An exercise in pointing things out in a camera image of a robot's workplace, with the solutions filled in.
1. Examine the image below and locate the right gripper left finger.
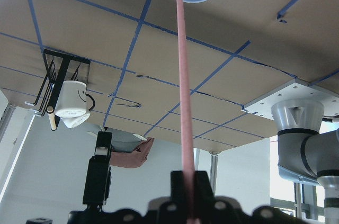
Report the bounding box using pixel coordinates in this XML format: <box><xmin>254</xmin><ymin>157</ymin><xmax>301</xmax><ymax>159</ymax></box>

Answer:
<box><xmin>171</xmin><ymin>171</ymin><xmax>188</xmax><ymax>208</ymax></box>

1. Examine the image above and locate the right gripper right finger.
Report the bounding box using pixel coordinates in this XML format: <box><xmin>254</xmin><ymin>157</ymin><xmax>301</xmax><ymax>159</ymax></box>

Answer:
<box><xmin>194</xmin><ymin>171</ymin><xmax>215</xmax><ymax>208</ymax></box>

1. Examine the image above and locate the pink chopstick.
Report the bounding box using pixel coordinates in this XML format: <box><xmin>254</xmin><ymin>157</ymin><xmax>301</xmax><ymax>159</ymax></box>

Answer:
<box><xmin>176</xmin><ymin>0</ymin><xmax>200</xmax><ymax>223</ymax></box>

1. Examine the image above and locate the white mug left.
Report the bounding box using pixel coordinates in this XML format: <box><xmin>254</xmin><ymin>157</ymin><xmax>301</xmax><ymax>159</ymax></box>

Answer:
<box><xmin>62</xmin><ymin>113</ymin><xmax>90</xmax><ymax>129</ymax></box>

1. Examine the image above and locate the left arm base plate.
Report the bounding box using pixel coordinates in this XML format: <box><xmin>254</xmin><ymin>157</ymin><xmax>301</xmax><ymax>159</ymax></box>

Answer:
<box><xmin>243</xmin><ymin>79</ymin><xmax>338</xmax><ymax>120</ymax></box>

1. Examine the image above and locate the black wire mug rack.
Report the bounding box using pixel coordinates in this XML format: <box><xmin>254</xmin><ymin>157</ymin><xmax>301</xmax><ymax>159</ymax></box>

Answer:
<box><xmin>25</xmin><ymin>49</ymin><xmax>91</xmax><ymax>117</ymax></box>

